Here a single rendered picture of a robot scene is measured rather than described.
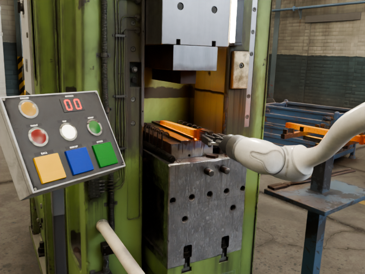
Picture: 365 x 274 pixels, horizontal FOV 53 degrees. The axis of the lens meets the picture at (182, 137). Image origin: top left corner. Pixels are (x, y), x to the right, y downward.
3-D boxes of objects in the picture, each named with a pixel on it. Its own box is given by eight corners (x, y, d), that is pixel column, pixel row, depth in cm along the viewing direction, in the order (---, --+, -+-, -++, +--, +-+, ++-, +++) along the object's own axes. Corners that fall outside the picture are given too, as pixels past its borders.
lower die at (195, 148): (212, 155, 158) (213, 135, 156) (170, 160, 148) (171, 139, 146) (169, 135, 194) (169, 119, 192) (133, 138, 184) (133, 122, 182)
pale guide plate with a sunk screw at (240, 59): (247, 88, 174) (250, 51, 171) (232, 88, 170) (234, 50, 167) (245, 88, 176) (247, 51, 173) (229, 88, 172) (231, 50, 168)
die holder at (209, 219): (241, 249, 169) (248, 155, 159) (167, 269, 151) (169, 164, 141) (183, 205, 217) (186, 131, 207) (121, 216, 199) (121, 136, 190)
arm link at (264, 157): (228, 162, 122) (256, 170, 129) (258, 176, 109) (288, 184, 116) (238, 131, 122) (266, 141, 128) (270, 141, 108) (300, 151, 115)
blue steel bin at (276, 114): (355, 158, 520) (362, 107, 505) (331, 169, 465) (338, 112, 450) (281, 143, 604) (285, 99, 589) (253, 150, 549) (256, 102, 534)
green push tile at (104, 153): (118, 162, 120) (110, 141, 121) (101, 167, 114) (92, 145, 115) (115, 164, 121) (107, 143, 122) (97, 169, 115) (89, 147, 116)
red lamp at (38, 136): (48, 144, 104) (47, 129, 103) (30, 145, 101) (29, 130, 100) (46, 142, 106) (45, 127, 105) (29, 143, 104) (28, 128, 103)
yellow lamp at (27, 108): (38, 117, 104) (37, 101, 104) (20, 117, 102) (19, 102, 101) (37, 115, 107) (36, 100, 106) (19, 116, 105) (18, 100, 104)
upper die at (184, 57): (216, 70, 150) (218, 47, 148) (172, 70, 141) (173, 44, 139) (170, 67, 186) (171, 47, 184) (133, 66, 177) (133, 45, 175)
